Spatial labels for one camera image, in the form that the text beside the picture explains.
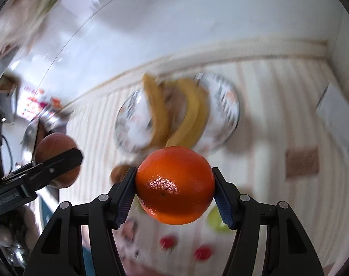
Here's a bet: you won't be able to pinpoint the red cherry tomato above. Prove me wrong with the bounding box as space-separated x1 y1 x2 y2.
193 245 213 262
160 235 178 250

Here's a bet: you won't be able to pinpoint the green apple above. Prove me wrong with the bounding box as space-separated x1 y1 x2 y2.
206 205 231 232

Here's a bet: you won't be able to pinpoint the brown mat label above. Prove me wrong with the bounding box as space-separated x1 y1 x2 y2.
285 147 320 179

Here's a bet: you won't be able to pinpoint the colourful wall stickers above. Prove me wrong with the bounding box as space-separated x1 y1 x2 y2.
15 85 66 121

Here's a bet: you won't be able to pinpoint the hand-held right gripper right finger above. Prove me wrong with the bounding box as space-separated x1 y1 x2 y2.
212 167 325 276

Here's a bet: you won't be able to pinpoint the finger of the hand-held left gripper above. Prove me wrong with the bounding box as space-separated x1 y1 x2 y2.
1 148 84 193

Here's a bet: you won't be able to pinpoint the orange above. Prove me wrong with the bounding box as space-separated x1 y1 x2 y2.
135 146 216 225

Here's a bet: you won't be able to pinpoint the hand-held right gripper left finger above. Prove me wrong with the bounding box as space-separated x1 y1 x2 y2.
23 166 138 276

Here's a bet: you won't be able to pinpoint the red apple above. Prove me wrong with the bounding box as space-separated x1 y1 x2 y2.
35 132 81 189
110 164 132 183

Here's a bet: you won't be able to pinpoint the yellow banana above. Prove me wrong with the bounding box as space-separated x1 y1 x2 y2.
141 73 171 148
164 78 204 148
189 86 211 144

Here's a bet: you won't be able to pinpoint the patterned glass fruit plate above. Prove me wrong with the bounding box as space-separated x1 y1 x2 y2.
114 73 241 154

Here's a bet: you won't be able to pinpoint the white paper sheet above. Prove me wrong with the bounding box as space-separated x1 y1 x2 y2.
315 83 349 161

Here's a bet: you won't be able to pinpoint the striped cat print mat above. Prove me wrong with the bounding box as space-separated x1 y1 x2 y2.
39 57 349 276

